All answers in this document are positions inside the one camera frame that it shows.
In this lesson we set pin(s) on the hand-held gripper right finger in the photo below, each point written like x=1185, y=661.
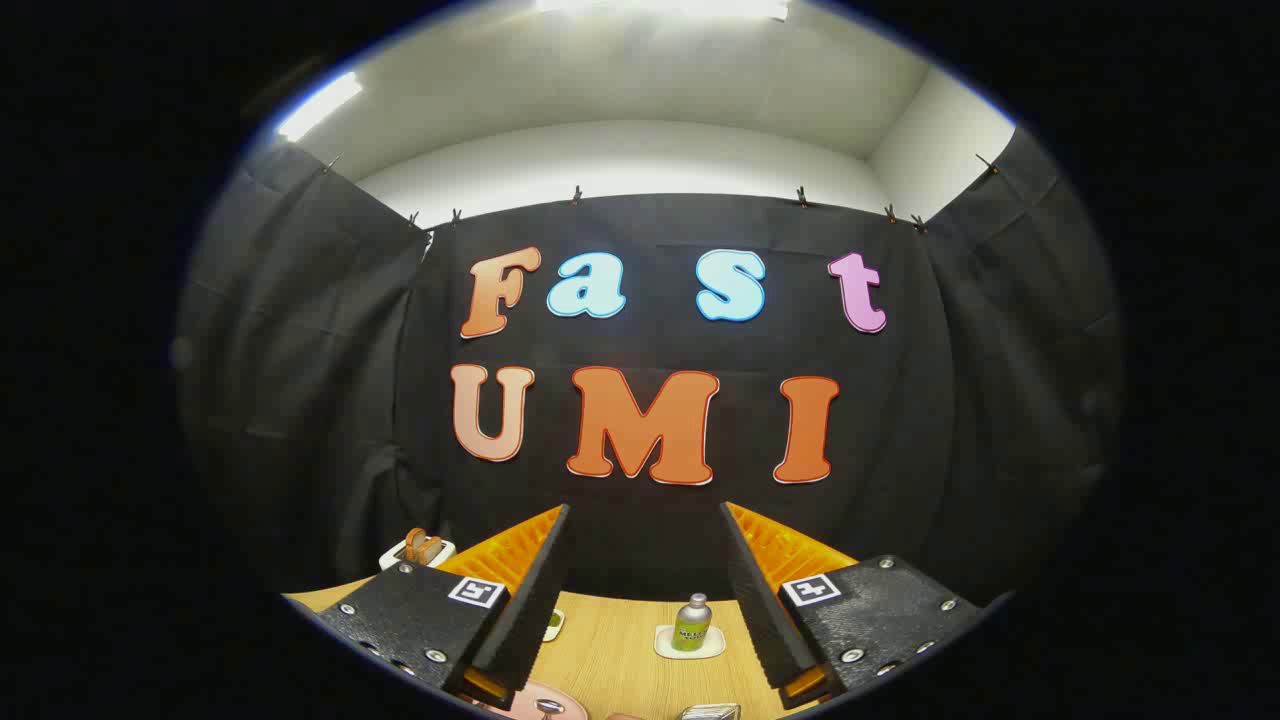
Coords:
x=760, y=600

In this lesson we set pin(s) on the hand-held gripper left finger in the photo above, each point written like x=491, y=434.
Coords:
x=535, y=590

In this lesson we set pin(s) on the white divided bean dish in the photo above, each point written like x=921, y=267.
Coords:
x=553, y=626

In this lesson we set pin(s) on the green soda bottle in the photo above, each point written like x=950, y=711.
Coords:
x=691, y=625

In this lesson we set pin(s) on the white square coaster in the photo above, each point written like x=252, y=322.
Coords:
x=665, y=645

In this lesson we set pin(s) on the pink round plate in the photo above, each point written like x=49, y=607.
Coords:
x=525, y=705

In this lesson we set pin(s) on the brown toast slice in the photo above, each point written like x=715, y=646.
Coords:
x=422, y=546

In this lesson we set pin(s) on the square metal drain tray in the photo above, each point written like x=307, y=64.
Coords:
x=710, y=712

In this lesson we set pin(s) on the white toaster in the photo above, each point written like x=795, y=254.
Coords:
x=398, y=553

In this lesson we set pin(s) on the row of backdrop clips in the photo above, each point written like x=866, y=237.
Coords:
x=801, y=196

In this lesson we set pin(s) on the long ceiling light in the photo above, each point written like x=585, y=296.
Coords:
x=660, y=6
x=318, y=105

